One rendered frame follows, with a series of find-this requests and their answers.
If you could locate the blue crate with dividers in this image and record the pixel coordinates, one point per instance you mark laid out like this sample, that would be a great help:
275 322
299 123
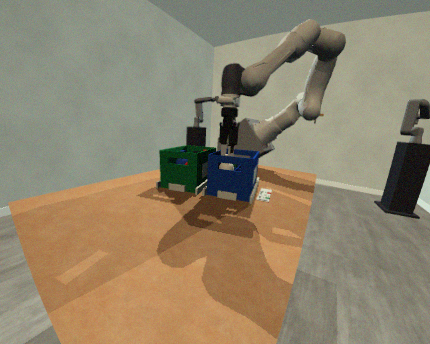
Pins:
238 181

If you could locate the beige paper pick list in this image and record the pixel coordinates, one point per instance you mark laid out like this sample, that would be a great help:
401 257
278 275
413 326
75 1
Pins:
264 195

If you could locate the green crate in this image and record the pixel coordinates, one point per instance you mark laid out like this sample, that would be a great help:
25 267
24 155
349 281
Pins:
191 175

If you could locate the blue bottle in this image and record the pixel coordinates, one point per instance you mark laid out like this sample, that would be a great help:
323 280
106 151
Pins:
181 161

